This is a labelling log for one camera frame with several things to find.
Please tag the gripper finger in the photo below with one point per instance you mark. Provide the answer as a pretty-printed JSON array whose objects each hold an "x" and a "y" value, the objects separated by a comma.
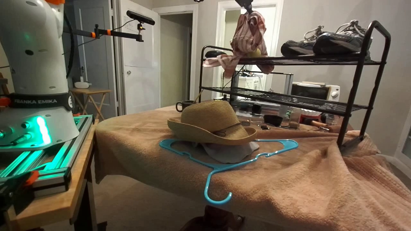
[{"x": 246, "y": 5}]

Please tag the red white striped cloth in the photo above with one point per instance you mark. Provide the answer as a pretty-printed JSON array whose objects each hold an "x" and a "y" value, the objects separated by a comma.
[{"x": 248, "y": 33}]

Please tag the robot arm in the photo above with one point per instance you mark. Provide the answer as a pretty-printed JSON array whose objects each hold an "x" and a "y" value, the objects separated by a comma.
[{"x": 30, "y": 64}]

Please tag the grey cloth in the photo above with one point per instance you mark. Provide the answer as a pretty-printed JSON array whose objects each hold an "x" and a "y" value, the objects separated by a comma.
[{"x": 229, "y": 152}]

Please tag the yellow ball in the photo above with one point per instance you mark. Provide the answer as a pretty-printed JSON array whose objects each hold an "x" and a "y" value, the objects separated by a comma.
[{"x": 256, "y": 53}]

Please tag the black round object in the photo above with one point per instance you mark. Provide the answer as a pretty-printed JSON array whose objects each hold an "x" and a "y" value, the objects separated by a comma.
[{"x": 215, "y": 53}]

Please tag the dark sneaker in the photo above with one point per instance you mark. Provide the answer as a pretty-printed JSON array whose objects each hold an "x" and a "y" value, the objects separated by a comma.
[
  {"x": 297, "y": 48},
  {"x": 340, "y": 41}
]

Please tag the small black cup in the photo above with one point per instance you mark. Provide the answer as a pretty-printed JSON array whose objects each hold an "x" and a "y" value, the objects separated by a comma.
[{"x": 256, "y": 109}]

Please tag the white toaster oven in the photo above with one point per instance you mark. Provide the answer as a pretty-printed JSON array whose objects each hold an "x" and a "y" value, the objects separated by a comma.
[{"x": 313, "y": 91}]

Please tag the black mug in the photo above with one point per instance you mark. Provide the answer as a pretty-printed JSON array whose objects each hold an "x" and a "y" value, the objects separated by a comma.
[{"x": 185, "y": 105}]

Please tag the black bowl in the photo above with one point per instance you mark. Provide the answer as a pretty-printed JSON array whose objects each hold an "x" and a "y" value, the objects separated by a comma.
[{"x": 273, "y": 120}]

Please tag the straw hat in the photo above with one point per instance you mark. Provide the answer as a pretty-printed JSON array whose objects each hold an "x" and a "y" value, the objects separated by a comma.
[{"x": 208, "y": 120}]

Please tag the glass jar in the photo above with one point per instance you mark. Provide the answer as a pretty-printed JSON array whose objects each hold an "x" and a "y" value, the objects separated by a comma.
[{"x": 294, "y": 117}]

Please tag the white door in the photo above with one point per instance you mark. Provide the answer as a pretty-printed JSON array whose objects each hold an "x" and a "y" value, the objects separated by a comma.
[{"x": 139, "y": 64}]

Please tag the black metal shoe rack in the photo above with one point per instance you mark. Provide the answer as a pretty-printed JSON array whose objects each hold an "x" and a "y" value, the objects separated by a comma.
[{"x": 359, "y": 70}]

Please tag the grey door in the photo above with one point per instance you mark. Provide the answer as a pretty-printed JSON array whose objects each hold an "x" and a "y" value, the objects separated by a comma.
[{"x": 96, "y": 57}]

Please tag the blue plastic hanger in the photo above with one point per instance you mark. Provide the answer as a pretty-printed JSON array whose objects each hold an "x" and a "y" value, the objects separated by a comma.
[{"x": 221, "y": 167}]

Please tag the wooden folding table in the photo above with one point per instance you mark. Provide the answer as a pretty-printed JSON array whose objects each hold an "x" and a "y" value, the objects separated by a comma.
[{"x": 90, "y": 91}]

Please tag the small white device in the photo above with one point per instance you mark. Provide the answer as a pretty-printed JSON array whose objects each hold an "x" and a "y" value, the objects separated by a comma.
[{"x": 82, "y": 85}]

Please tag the tan blanket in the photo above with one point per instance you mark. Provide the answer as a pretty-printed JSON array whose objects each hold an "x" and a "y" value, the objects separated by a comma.
[{"x": 289, "y": 186}]

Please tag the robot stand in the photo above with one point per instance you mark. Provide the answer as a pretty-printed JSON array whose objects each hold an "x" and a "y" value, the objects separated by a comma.
[{"x": 64, "y": 199}]

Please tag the black orange clamp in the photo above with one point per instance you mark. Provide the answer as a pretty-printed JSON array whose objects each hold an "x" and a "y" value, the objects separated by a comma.
[{"x": 14, "y": 189}]

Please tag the camera on mount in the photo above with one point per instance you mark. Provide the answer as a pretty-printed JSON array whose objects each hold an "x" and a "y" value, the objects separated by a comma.
[{"x": 140, "y": 18}]

